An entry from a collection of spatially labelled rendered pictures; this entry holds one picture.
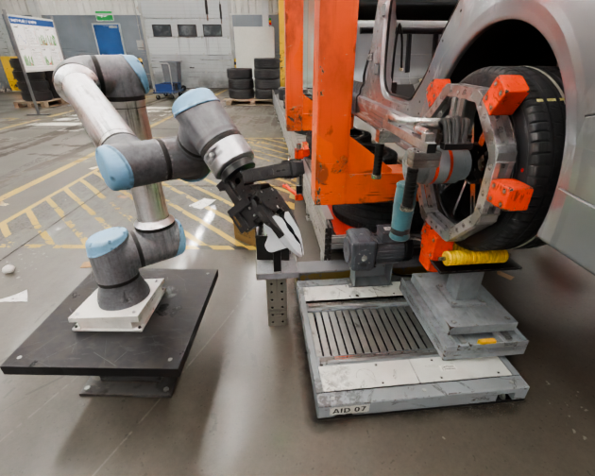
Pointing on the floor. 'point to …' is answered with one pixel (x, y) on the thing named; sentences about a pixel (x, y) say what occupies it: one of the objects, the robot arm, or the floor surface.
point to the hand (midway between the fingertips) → (300, 248)
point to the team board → (35, 45)
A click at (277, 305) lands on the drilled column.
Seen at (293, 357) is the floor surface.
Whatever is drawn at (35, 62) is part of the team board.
